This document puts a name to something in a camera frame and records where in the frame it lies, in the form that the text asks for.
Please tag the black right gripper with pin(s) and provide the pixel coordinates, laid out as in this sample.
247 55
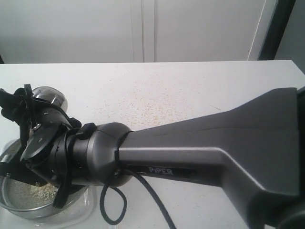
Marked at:
40 126

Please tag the small stainless steel cup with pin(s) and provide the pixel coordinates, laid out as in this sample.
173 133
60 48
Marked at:
51 95

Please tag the clear glass bowl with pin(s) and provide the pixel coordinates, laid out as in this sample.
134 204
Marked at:
67 219

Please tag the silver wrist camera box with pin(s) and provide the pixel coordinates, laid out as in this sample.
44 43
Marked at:
18 171

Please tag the dark vertical post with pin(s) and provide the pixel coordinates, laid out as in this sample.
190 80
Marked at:
276 29

